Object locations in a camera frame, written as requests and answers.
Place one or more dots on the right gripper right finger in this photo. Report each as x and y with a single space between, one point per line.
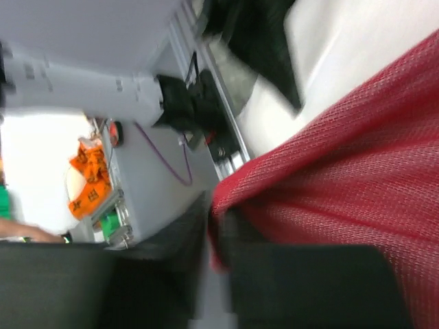
276 285

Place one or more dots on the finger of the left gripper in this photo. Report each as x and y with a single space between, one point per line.
254 33

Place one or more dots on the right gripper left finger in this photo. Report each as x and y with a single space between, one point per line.
153 284

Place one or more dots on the red pillowcase with grey print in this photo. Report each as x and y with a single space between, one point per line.
364 171

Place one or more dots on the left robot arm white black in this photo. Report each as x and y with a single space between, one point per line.
91 56

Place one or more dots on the person forearm background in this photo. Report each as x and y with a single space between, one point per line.
12 229

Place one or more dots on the orange printed cloth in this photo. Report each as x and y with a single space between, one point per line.
90 162

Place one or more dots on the green object background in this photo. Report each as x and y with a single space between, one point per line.
6 209

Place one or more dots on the aluminium rail frame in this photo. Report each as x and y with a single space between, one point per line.
193 56

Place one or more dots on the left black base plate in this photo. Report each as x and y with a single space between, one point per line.
211 117

